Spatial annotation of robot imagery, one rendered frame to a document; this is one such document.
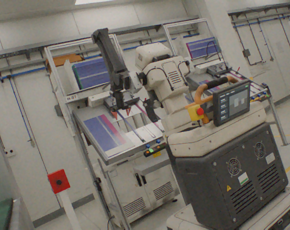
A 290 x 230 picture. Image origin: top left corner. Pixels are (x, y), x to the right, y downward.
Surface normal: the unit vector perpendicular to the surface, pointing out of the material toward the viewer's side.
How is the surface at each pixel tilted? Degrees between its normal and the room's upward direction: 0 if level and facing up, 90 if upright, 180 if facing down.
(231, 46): 90
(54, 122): 90
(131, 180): 90
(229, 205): 90
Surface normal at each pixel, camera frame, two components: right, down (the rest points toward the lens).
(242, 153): 0.43, -0.15
